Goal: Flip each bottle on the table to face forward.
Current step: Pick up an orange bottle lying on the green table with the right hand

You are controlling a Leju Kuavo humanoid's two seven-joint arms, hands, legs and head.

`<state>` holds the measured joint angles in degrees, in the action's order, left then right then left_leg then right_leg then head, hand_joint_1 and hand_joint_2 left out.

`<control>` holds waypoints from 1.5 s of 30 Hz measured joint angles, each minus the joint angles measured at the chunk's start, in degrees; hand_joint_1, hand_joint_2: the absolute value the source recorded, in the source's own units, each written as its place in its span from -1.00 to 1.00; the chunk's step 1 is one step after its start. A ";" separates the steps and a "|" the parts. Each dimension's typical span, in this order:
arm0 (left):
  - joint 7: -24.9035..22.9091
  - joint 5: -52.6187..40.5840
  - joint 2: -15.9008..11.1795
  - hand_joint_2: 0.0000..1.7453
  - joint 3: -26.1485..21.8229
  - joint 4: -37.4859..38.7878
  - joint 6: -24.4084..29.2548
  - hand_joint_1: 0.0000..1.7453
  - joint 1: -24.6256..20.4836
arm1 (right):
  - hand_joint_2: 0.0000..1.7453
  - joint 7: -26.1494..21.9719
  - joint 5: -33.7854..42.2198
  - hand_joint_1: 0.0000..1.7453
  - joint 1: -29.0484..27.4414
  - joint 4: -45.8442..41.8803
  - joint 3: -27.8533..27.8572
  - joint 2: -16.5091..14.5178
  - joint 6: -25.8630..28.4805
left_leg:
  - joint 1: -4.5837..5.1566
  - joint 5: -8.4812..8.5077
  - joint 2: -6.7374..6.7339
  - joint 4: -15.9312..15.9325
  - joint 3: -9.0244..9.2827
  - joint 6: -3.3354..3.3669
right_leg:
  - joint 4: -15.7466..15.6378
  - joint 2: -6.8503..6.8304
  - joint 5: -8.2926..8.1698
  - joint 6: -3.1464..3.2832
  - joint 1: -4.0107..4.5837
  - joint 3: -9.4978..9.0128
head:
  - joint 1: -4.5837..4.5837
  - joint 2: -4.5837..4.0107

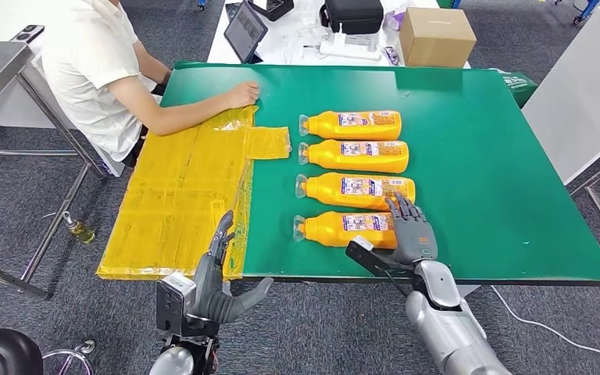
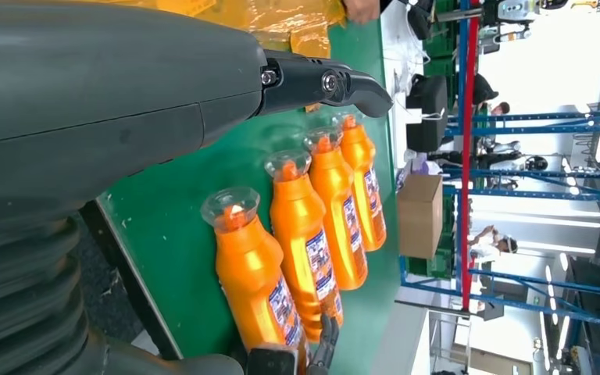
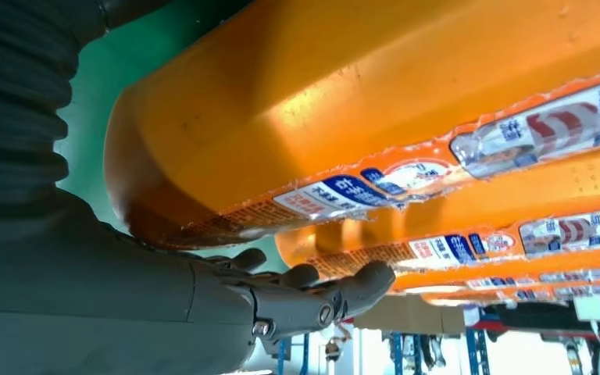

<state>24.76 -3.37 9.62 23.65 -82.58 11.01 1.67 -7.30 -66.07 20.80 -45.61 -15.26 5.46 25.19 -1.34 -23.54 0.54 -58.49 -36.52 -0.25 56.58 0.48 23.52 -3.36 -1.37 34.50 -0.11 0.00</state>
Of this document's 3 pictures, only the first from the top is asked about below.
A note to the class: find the person's right hand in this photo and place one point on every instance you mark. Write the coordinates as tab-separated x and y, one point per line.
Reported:
243	96

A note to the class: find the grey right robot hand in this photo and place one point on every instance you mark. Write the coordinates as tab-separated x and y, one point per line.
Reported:
416	238

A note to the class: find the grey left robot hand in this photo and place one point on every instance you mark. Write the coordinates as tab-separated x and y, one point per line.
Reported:
209	279

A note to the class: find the orange detergent bottle clear cap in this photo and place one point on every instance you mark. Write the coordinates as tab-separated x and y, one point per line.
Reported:
326	230
326	194
331	127
331	158

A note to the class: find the person's left forearm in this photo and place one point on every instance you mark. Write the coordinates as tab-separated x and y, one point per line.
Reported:
151	64

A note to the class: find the person's right forearm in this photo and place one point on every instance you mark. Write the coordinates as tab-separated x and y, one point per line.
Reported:
186	116

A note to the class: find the small glass bottle yellow liquid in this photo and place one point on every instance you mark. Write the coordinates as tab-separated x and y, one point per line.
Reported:
81	231

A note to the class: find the black tablet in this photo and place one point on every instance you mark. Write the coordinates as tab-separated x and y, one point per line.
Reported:
245	28

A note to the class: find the white table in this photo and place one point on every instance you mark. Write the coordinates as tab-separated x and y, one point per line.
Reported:
289	46

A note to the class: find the white table leg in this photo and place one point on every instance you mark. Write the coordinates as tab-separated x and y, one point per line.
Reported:
468	291

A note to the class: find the yellow taped cardboard mat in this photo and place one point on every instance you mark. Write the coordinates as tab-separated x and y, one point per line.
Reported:
176	196

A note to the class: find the green table mat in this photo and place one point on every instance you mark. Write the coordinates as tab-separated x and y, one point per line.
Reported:
486	181

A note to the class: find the black device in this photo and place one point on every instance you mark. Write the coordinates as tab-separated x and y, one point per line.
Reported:
274	8

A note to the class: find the white power strip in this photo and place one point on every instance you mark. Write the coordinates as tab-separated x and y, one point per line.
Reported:
349	49

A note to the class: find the black carrying case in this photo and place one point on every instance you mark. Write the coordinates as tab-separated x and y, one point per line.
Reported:
354	15

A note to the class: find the small printed packet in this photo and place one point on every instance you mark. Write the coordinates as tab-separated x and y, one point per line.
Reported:
391	55

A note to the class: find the person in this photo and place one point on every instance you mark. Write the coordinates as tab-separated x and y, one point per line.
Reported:
88	62

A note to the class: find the purple tissue pack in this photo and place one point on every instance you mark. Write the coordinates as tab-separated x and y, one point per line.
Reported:
396	19

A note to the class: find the green bag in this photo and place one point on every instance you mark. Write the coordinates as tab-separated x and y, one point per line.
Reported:
517	85

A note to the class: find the brown cardboard box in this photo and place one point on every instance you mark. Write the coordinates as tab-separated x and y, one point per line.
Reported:
437	36

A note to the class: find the black ribbed round stool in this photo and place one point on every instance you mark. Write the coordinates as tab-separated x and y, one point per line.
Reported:
0	354

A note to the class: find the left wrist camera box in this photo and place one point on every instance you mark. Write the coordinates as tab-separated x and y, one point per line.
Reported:
173	305

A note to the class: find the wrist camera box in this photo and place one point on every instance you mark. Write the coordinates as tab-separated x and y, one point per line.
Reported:
370	256
173	305

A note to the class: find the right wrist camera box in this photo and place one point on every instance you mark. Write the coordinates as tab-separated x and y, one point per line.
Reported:
370	256

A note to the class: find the blue wheeled frame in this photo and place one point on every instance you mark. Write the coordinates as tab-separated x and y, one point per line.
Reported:
587	10

